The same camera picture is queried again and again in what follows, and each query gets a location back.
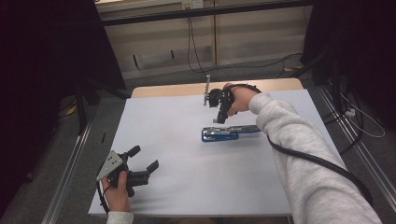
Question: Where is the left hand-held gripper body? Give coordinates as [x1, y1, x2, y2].
[95, 149, 151, 198]

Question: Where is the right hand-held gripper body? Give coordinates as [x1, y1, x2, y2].
[203, 74, 235, 108]

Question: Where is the blue stapler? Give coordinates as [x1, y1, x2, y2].
[201, 124, 262, 143]

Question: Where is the person's right hand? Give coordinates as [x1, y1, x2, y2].
[222, 82, 261, 117]

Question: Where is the person's left hand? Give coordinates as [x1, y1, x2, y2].
[101, 170, 133, 214]

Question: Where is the white table sheet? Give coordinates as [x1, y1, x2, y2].
[88, 89, 347, 217]

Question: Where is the black metal stand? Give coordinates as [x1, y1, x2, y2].
[74, 78, 101, 135]

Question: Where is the black horizontal bar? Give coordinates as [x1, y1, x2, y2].
[99, 0, 313, 27]

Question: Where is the black curtain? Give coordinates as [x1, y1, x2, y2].
[0, 0, 127, 216]
[300, 0, 396, 132]

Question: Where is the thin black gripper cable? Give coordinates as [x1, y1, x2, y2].
[95, 180, 110, 215]

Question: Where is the aluminium floor rail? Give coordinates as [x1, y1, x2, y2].
[316, 87, 396, 213]
[40, 122, 92, 224]

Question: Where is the black wall cable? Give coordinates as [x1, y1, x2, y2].
[186, 15, 304, 77]

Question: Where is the white wall socket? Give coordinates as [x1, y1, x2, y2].
[181, 0, 204, 9]

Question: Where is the thick black gripper cable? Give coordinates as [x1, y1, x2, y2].
[228, 83, 374, 206]

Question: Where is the black floor cable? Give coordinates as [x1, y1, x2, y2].
[321, 92, 364, 157]

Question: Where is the white floor cable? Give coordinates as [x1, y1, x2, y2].
[339, 92, 387, 139]

